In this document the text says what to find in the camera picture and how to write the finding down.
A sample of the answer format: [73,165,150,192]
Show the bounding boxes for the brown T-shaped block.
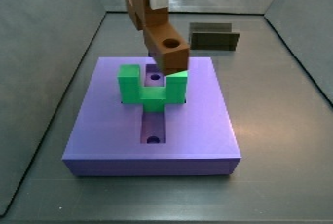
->
[125,0,190,75]

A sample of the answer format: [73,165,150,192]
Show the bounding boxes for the purple base board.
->
[63,57,241,176]

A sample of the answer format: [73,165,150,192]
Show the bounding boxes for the green U-shaped block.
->
[118,64,189,112]

